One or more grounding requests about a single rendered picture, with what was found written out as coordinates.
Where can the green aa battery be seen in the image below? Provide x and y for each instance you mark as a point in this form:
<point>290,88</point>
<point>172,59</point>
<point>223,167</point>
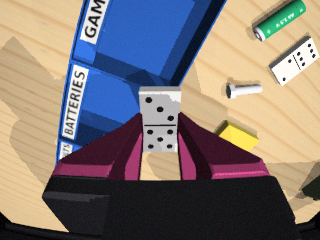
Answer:
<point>279,19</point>

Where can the white domino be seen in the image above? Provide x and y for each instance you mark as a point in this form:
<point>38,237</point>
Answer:
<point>160,106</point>
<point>294,60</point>

